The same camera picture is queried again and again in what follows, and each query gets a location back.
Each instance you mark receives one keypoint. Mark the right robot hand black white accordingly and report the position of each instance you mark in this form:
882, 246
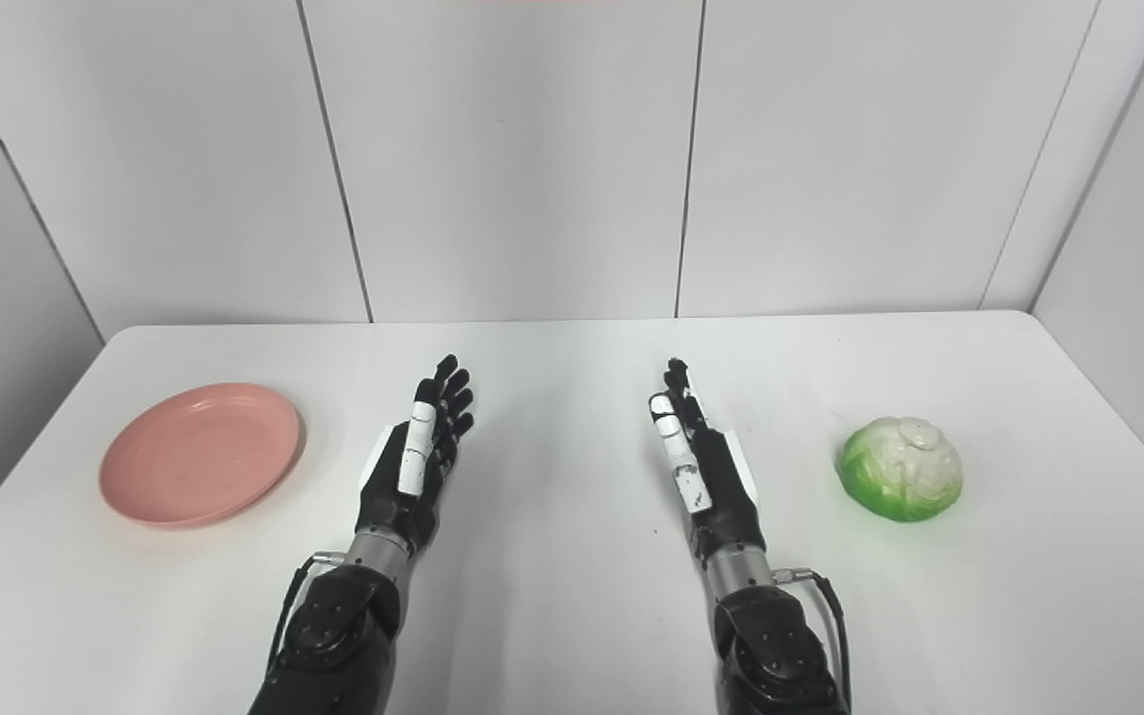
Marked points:
706, 477

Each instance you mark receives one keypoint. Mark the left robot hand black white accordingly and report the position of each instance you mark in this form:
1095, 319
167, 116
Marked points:
413, 467

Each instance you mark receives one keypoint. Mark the green white cabbage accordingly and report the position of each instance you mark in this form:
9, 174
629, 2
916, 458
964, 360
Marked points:
901, 468

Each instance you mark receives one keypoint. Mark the pink plate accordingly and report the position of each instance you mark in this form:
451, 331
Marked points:
201, 454

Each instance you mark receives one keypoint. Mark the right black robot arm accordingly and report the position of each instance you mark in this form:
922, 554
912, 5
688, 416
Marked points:
771, 636

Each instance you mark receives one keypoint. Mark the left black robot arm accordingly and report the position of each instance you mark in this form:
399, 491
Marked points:
344, 626

